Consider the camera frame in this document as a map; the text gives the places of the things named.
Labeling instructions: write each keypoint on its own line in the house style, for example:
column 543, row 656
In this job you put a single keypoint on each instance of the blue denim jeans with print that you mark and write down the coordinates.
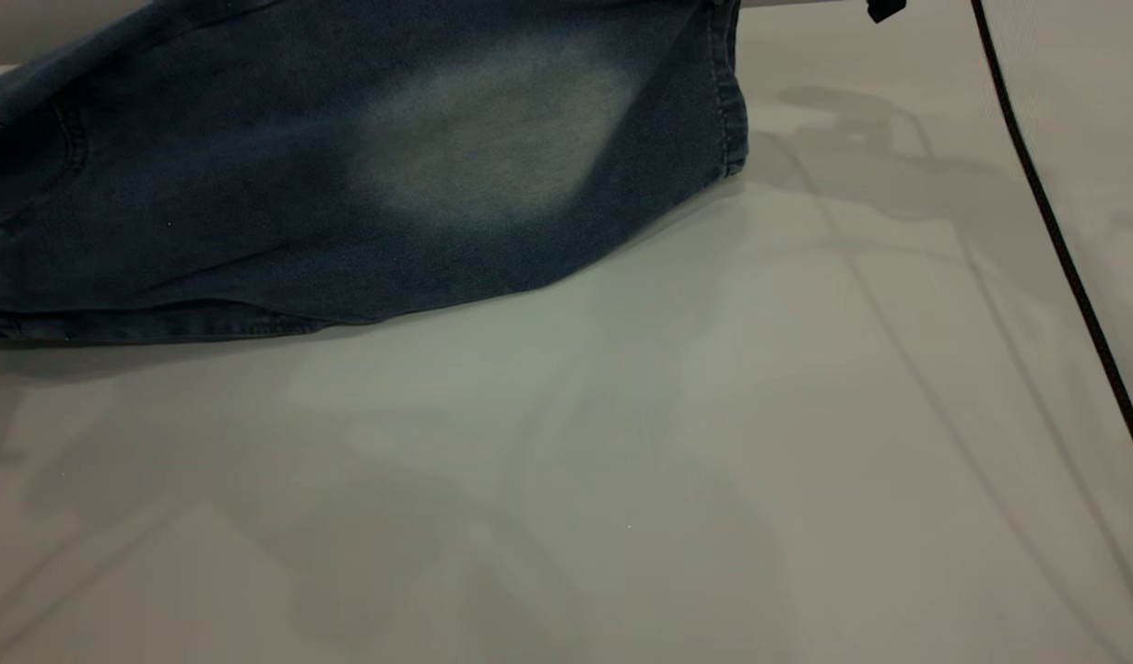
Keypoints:
column 253, row 184

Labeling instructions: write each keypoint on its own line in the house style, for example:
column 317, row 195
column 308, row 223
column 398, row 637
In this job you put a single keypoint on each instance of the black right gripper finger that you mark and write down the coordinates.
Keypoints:
column 887, row 9

